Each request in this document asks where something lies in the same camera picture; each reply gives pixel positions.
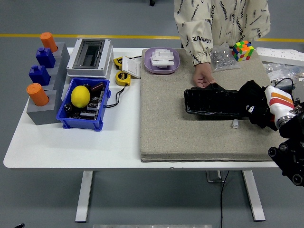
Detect person's right hand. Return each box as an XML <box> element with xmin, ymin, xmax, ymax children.
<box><xmin>191</xmin><ymin>64</ymin><xmax>217</xmax><ymax>89</ymax></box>

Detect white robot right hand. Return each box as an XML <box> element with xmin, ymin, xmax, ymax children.
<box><xmin>246</xmin><ymin>85</ymin><xmax>295</xmax><ymax>129</ymax></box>

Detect black glossy panel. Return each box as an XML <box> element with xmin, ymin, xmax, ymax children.
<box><xmin>184</xmin><ymin>83</ymin><xmax>247</xmax><ymax>121</ymax></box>

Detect clear bag of metal nuts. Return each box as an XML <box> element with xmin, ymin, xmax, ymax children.
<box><xmin>210</xmin><ymin>43</ymin><xmax>241</xmax><ymax>73</ymax></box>

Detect clear bags of small parts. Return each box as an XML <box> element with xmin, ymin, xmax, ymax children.
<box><xmin>263</xmin><ymin>62</ymin><xmax>304</xmax><ymax>84</ymax></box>

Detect stack of white switches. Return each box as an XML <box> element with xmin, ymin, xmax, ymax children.
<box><xmin>149</xmin><ymin>48</ymin><xmax>175</xmax><ymax>68</ymax></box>

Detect colourful puzzle cube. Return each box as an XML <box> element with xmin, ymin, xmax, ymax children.
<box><xmin>231</xmin><ymin>40</ymin><xmax>255</xmax><ymax>62</ymax></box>

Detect white power strip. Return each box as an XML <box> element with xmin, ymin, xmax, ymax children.
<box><xmin>256</xmin><ymin>47</ymin><xmax>304</xmax><ymax>66</ymax></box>

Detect purple tray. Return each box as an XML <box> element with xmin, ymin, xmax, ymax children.
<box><xmin>143</xmin><ymin>47</ymin><xmax>181</xmax><ymax>75</ymax></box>

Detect person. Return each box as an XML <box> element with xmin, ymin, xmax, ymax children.
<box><xmin>174</xmin><ymin>0</ymin><xmax>271</xmax><ymax>66</ymax></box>

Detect grey-brown mat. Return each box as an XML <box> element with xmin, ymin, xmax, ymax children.
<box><xmin>139</xmin><ymin>48</ymin><xmax>283</xmax><ymax>163</ymax></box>

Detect white table leg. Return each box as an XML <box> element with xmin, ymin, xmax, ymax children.
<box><xmin>75</xmin><ymin>170</ymin><xmax>94</xmax><ymax>223</ymax></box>
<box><xmin>242</xmin><ymin>170</ymin><xmax>266</xmax><ymax>222</ymax></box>

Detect yellow tape measure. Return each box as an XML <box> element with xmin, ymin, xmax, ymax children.
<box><xmin>113</xmin><ymin>56</ymin><xmax>125</xmax><ymax>70</ymax></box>
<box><xmin>115</xmin><ymin>70</ymin><xmax>132</xmax><ymax>86</ymax></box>

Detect brown cylindrical capacitor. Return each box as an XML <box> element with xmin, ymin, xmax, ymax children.
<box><xmin>91</xmin><ymin>81</ymin><xmax>106</xmax><ymax>93</ymax></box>

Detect dark circuit board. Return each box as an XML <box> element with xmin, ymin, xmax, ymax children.
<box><xmin>64</xmin><ymin>89</ymin><xmax>106</xmax><ymax>119</ymax></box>

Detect blue plastic bin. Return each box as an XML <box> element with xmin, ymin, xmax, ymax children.
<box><xmin>56</xmin><ymin>77</ymin><xmax>112</xmax><ymax>132</ymax></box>

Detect yellow lemon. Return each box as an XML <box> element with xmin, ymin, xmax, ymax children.
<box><xmin>71</xmin><ymin>85</ymin><xmax>91</xmax><ymax>109</ymax></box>

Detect orange cylinder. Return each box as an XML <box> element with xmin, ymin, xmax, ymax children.
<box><xmin>26</xmin><ymin>83</ymin><xmax>50</xmax><ymax>107</ymax></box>
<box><xmin>39</xmin><ymin>32</ymin><xmax>59</xmax><ymax>53</ymax></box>

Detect grey stepped block holder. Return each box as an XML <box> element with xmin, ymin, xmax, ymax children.
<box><xmin>26</xmin><ymin>42</ymin><xmax>71</xmax><ymax>126</ymax></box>

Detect blue notched block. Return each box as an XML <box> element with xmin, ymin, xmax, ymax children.
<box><xmin>35</xmin><ymin>47</ymin><xmax>57</xmax><ymax>69</ymax></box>
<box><xmin>28</xmin><ymin>65</ymin><xmax>52</xmax><ymax>86</ymax></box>

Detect black looped cable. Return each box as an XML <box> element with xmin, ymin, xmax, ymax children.
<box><xmin>273</xmin><ymin>77</ymin><xmax>296</xmax><ymax>90</ymax></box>

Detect white wall switch plate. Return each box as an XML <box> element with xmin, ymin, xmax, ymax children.
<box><xmin>121</xmin><ymin>57</ymin><xmax>143</xmax><ymax>79</ymax></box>

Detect thin black cable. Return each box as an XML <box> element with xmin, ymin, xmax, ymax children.
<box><xmin>104</xmin><ymin>85</ymin><xmax>127</xmax><ymax>109</ymax></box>

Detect grey electrical enclosure box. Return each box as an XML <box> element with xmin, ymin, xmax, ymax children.
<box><xmin>66</xmin><ymin>38</ymin><xmax>114</xmax><ymax>79</ymax></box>

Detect metal bracket under table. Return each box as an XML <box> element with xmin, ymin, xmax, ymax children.
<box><xmin>206</xmin><ymin>170</ymin><xmax>226</xmax><ymax>183</ymax></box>

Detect black floor cable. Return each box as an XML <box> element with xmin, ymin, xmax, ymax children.
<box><xmin>220</xmin><ymin>170</ymin><xmax>230</xmax><ymax>228</ymax></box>

